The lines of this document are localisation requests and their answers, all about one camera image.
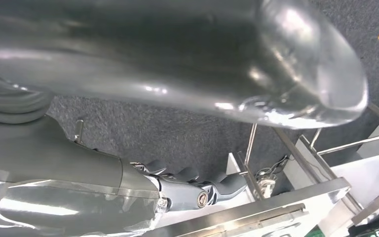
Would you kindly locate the stainless steel workbench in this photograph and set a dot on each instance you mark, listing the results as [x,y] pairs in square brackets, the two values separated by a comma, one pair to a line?
[258,206]

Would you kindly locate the white support block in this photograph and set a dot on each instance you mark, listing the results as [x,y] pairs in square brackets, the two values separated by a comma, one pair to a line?
[299,170]

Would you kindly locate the white cabinet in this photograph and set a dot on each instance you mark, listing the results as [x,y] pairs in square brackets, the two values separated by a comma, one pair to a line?
[369,176]

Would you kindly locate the steel frame table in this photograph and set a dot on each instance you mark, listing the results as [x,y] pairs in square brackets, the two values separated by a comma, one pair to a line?
[356,143]

